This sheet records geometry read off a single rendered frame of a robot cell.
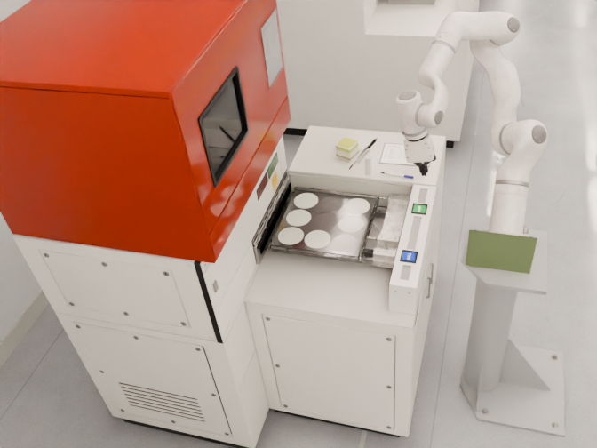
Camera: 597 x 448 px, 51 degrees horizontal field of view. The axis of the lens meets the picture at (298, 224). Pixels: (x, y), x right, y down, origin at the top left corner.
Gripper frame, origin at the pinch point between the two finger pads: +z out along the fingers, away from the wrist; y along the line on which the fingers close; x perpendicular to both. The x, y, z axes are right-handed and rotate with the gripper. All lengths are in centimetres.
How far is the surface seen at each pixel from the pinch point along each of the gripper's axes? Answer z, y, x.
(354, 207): 15.4, -30.9, -1.2
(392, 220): 20.7, -15.6, -4.4
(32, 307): 57, -222, -21
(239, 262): 0, -60, -47
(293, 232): 11, -51, -20
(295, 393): 75, -61, -51
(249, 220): -8, -58, -33
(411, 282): 15.6, -1.0, -42.6
